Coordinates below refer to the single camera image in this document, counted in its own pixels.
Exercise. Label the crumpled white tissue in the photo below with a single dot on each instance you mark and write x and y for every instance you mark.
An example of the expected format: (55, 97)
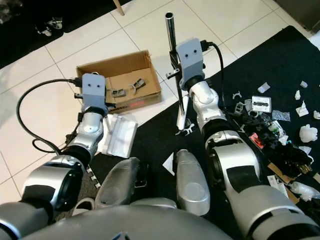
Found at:
(308, 133)

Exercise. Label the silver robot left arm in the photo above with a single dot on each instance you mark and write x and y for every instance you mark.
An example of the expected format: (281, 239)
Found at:
(91, 131)

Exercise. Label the grey metal bracket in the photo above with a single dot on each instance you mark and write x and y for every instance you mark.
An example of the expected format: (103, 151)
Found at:
(119, 93)
(136, 85)

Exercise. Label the silver robot right leg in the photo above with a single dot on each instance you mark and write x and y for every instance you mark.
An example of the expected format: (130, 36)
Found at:
(191, 182)

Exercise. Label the large black floor mat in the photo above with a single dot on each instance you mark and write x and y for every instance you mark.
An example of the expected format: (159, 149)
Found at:
(270, 65)

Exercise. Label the white plastic clip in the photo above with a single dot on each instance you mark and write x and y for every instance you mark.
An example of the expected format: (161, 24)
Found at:
(186, 130)

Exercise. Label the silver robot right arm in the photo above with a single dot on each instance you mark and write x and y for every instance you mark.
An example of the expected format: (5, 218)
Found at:
(205, 100)

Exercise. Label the crumpled clear plastic wrap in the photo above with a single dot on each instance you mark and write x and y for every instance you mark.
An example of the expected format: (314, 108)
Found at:
(305, 191)

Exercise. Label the curled white paper scrap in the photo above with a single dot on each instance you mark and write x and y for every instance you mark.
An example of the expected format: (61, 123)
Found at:
(316, 115)

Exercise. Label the grey robot torso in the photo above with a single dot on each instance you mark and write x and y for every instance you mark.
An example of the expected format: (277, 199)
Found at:
(130, 225)

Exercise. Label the small white carton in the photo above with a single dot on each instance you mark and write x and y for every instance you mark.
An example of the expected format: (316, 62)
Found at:
(278, 184)

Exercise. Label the square white paper scrap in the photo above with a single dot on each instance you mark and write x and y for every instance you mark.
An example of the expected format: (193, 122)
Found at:
(264, 88)

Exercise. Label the small clear plastic bag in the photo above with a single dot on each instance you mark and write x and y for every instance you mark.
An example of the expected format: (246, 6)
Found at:
(281, 116)

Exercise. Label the folded white paper scrap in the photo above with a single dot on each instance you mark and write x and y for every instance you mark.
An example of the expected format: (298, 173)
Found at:
(303, 109)

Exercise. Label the white blister pack card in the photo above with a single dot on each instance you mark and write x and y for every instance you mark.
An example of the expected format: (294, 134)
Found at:
(261, 104)

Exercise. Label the wooden furniture leg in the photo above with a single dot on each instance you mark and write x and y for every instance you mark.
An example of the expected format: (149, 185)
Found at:
(118, 6)

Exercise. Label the brown cardboard box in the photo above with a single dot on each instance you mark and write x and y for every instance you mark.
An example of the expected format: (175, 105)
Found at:
(130, 67)

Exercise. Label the black mat under chair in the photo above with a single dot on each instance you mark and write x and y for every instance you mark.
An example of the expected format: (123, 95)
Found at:
(15, 45)

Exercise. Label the flat white paper scrap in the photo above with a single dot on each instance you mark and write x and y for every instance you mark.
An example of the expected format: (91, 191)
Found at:
(304, 150)

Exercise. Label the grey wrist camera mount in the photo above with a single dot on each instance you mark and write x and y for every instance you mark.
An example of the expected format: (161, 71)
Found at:
(94, 92)
(190, 60)

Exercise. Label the chrome metal pole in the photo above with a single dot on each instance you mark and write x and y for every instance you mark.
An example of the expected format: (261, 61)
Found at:
(170, 30)

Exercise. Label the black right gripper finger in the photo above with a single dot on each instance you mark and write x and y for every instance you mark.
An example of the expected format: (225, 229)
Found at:
(175, 57)

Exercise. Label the dark grey cabinet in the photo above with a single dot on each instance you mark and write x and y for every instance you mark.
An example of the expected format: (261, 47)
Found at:
(300, 11)

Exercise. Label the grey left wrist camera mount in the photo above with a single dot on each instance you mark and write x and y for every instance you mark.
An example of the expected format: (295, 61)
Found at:
(94, 92)

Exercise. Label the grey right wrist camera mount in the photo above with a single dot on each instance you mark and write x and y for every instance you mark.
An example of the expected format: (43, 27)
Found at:
(190, 60)

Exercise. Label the grey interlocking foam mat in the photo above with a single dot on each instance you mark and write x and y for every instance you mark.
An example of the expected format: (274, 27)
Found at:
(91, 187)

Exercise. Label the small white paper scrap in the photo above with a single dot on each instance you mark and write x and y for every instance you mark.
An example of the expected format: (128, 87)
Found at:
(304, 84)
(298, 94)

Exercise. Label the white black robot left foot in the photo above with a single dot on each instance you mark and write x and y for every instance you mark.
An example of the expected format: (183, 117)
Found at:
(84, 206)

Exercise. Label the silver robot leg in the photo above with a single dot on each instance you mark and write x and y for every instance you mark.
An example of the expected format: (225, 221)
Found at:
(117, 182)
(191, 182)

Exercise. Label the white paper triangle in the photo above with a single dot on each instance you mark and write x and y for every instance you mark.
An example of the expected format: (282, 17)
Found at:
(170, 164)

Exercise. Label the silver robot left leg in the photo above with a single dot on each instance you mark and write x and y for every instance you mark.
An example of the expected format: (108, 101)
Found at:
(117, 182)

